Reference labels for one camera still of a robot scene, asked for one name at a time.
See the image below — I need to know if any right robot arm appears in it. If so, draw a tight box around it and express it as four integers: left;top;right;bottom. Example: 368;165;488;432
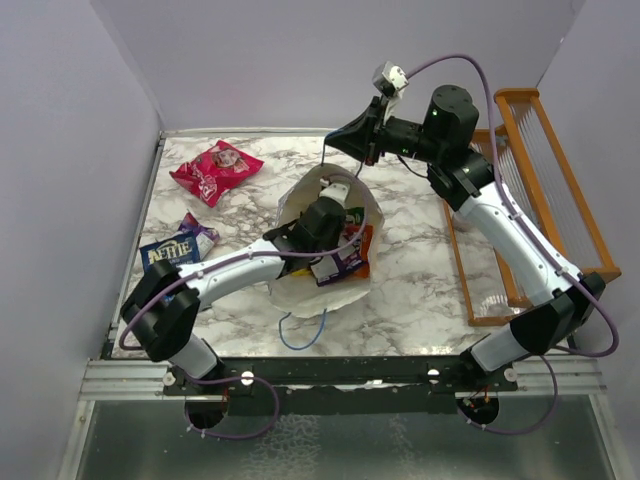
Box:
326;85;606;391

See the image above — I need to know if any blue kettle chips bag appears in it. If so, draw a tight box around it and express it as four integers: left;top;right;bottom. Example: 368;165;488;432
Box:
139;232;200;272

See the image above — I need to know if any orange Savoria snack packet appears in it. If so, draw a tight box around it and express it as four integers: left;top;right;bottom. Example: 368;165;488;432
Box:
346;223;374;263

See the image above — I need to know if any checkered paper bag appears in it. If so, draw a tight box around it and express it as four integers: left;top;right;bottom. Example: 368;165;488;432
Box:
267;130;385;351

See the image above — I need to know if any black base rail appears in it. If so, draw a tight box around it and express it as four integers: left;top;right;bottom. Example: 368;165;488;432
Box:
163;355;517;426

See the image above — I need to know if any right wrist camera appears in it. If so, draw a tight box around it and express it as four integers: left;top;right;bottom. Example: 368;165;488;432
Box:
372;61;409;122

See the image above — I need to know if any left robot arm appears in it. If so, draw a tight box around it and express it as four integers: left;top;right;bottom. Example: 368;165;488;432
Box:
120;196;346;395

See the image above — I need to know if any green Savoria snack packet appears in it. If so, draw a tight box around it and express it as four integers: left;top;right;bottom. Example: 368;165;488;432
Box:
345;207;365;226

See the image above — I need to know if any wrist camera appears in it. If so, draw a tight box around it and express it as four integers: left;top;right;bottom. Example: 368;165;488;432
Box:
319;182;350;207
372;61;409;122

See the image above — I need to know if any orange wooden rack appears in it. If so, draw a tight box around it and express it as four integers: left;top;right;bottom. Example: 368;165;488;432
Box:
443;88;622;327

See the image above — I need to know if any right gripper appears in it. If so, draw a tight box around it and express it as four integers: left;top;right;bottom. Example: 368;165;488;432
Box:
325;96;444;168

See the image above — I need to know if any purple candy bag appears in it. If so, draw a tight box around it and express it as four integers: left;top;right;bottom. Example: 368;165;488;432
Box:
310;240;370;287
177;212;220;260

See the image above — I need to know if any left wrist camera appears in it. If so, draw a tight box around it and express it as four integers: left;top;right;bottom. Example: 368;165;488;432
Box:
319;182;350;207

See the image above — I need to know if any red snack bag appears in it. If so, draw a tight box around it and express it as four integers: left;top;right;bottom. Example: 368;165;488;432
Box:
170;140;264;208

